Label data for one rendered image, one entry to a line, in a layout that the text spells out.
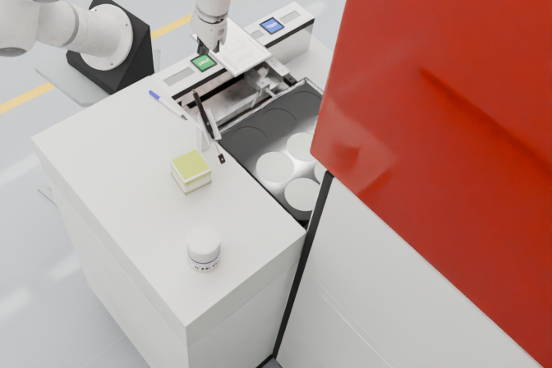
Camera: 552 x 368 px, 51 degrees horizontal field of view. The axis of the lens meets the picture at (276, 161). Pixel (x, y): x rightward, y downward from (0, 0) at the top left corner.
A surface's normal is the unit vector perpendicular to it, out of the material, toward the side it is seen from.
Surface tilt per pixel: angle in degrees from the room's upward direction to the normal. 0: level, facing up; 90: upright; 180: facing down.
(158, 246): 0
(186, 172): 0
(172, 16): 0
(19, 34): 97
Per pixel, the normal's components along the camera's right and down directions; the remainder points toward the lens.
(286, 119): 0.10, -0.59
